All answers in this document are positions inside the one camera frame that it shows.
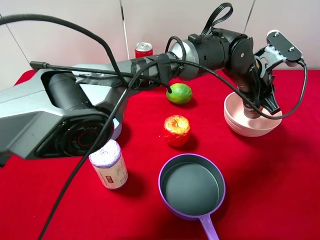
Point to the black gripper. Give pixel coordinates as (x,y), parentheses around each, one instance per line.
(254,76)

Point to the black L'Oreal tube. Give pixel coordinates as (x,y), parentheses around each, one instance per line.
(249,112)

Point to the pink bowl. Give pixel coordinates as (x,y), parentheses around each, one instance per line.
(233,110)

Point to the green lime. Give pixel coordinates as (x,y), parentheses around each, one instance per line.
(180,94)

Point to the red tablecloth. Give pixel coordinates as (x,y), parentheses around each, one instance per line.
(272,182)

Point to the red yellow apple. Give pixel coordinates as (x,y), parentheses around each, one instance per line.
(176,130)

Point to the purple toy pan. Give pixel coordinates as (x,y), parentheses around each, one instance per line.
(192,187)

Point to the red soda can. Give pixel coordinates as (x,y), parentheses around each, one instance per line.
(143,49)

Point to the blue bowl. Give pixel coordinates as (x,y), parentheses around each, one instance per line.
(117,129)

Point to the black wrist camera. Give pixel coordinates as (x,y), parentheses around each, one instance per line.
(282,49)

